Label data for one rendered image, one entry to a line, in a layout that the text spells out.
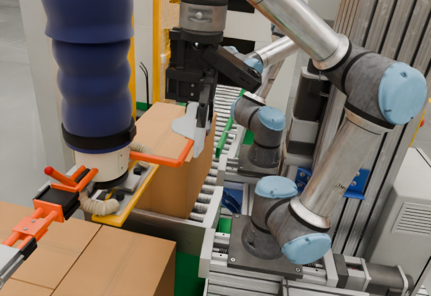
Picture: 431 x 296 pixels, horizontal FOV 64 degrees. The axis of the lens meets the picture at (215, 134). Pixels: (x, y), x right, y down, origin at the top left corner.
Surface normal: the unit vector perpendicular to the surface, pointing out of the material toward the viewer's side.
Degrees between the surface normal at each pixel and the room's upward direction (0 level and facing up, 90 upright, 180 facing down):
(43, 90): 90
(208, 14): 90
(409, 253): 90
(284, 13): 107
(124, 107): 78
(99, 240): 0
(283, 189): 7
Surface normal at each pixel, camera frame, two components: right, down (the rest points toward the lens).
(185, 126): -0.05, -0.09
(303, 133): -0.11, 0.47
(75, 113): -0.41, 0.15
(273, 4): 0.08, 0.73
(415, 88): 0.38, 0.36
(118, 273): 0.09, -0.88
